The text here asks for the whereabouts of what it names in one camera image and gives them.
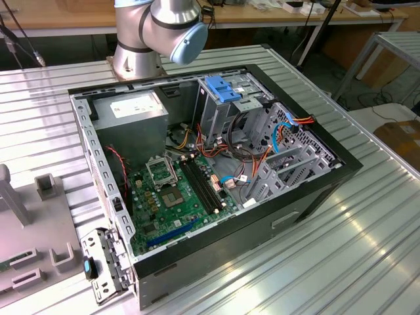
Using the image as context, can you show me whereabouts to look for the metal frame slatted table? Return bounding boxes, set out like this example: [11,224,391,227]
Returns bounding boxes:
[334,31,420,102]

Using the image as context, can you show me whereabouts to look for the blue plastic drive latch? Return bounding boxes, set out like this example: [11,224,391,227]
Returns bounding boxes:
[203,75,242,103]

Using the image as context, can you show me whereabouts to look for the white side table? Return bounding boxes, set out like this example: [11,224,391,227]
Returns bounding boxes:
[347,102,420,171]

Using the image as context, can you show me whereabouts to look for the black RAM slot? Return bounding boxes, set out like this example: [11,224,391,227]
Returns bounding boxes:
[182,159,220,213]
[190,156,225,209]
[186,157,222,211]
[178,159,217,215]

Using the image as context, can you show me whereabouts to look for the plain white box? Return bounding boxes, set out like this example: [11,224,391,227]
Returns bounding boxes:
[300,3,326,17]

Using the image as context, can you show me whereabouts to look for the white box with black top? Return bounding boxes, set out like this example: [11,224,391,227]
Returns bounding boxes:
[284,1,305,14]

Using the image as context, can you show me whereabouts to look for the CPU socket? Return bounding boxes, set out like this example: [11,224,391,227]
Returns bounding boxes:
[159,185,184,209]

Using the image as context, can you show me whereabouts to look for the black tripod pole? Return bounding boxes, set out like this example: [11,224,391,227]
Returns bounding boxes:
[314,0,342,55]

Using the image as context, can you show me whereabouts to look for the grey rear slot bracket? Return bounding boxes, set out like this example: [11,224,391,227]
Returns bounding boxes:
[80,228,137,306]

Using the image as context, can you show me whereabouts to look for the blue expansion slot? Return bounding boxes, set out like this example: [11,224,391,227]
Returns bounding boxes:
[146,218,200,249]

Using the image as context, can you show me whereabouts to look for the grey power supply unit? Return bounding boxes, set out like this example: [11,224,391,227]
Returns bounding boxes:
[90,89,170,168]

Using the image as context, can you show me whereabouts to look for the orange red power wire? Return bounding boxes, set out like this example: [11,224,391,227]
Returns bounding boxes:
[251,113,316,180]

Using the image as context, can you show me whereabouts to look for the black open PC case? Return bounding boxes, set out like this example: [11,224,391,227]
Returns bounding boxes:
[67,63,364,311]

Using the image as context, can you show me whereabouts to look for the yellow black supply wires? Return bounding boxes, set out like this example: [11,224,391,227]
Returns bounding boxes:
[166,123,198,151]

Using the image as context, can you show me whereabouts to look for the black plug with cyan stripe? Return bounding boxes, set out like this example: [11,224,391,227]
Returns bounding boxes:
[83,257,101,280]

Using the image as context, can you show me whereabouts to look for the long wooden desk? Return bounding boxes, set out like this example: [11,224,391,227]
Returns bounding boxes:
[0,0,410,66]

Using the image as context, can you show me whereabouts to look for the red orange wire cluster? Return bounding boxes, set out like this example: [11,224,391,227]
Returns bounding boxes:
[195,123,230,160]

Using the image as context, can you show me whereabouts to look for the green motherboard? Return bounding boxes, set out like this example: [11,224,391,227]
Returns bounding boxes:
[126,154,243,257]

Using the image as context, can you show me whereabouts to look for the metal socket cover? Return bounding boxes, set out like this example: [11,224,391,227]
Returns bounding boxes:
[146,156,180,190]

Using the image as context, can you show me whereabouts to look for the white and brown box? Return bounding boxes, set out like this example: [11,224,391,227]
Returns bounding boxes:
[347,2,372,16]

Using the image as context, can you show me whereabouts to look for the light blue data wire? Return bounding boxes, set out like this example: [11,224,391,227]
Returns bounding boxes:
[271,112,298,155]

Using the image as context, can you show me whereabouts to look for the flat brown cardboard box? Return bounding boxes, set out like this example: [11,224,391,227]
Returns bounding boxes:
[373,119,420,171]

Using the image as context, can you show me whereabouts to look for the green circuit board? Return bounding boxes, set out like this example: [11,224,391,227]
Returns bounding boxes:
[0,251,33,273]

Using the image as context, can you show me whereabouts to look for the grey optical drive cage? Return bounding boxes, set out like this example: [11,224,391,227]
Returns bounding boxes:
[193,70,275,145]

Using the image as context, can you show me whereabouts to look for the grey parts rack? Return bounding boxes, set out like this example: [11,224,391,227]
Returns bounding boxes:
[0,163,86,295]

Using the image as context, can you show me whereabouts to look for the black cable bundle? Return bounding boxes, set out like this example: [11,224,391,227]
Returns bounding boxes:
[228,113,263,158]

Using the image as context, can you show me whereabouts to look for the grey perforated disk bay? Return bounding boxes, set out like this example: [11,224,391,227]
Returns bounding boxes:
[242,101,344,209]

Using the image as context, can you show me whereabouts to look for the large cardboard box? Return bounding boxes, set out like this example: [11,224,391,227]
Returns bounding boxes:
[323,31,411,88]

